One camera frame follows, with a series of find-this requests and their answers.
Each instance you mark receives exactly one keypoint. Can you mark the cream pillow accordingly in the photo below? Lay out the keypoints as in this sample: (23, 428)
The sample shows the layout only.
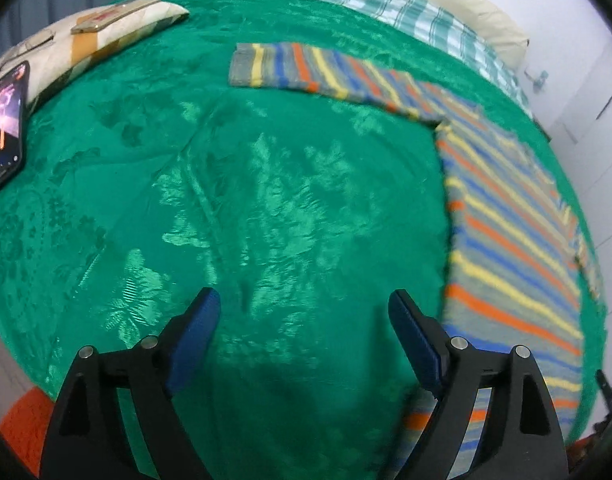
(486, 20)

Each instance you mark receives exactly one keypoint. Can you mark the black smartphone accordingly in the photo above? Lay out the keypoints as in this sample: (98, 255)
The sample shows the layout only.
(5, 130)

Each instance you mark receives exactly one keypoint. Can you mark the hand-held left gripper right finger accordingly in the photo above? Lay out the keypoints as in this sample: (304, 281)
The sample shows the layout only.
(417, 340)

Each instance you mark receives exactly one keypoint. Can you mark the orange cloth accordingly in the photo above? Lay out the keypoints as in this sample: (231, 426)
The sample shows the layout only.
(28, 425)

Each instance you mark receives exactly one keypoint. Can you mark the green checked bed sheet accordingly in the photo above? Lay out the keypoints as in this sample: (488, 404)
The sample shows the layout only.
(386, 2)

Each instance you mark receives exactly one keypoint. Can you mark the beige patterned pillow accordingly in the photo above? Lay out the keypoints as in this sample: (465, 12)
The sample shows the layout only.
(105, 30)

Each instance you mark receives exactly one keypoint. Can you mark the striped knitted sweater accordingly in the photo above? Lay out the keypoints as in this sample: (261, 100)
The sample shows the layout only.
(496, 220)

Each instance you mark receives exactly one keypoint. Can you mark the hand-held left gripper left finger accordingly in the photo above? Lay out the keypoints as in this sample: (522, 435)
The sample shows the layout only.
(193, 340)

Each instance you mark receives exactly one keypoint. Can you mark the green patterned blanket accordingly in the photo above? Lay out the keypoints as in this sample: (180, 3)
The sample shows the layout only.
(266, 185)

